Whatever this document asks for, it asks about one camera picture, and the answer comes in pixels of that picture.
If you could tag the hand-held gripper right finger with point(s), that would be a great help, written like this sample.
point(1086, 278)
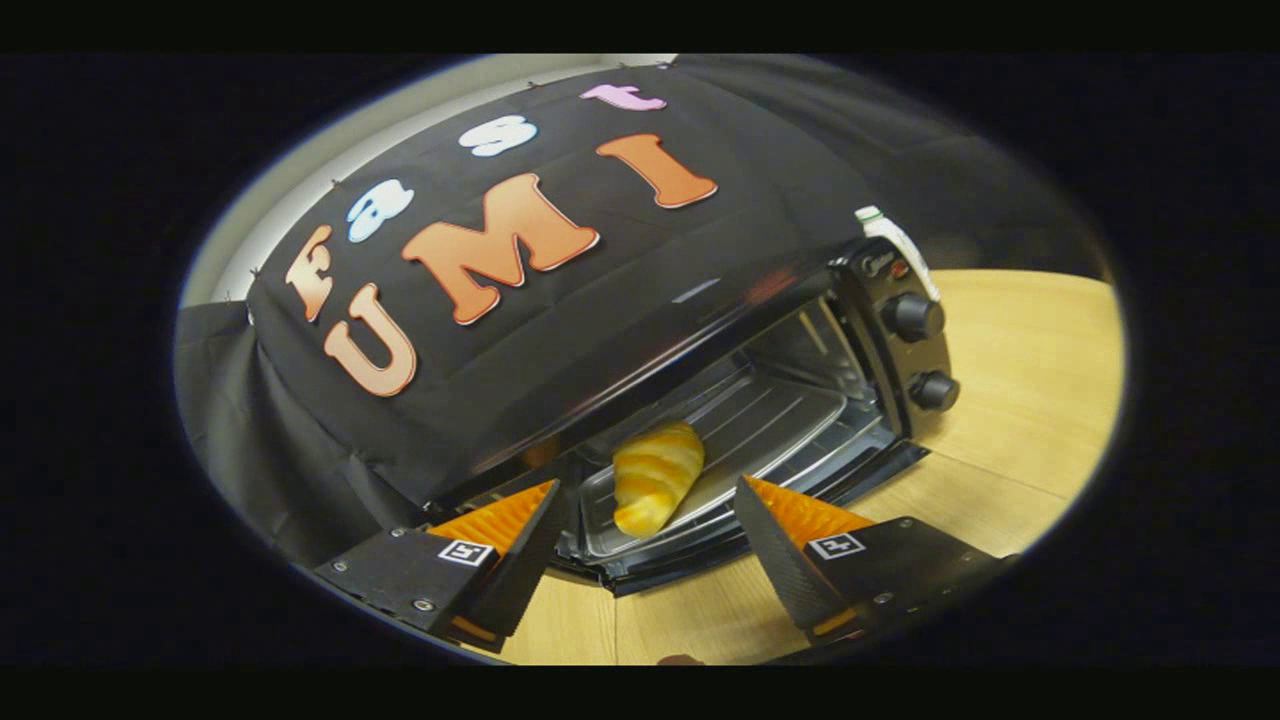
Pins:
point(780, 560)

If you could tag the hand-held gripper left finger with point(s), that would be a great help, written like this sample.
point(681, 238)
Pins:
point(520, 570)

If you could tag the yellow croissant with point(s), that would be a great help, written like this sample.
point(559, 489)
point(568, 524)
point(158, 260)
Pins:
point(655, 475)

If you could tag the black toaster oven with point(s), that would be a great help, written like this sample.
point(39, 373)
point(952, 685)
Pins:
point(900, 360)

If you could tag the metal baking tray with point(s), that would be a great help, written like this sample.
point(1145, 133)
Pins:
point(770, 420)

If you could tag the white bottle green label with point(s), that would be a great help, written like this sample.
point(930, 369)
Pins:
point(900, 245)

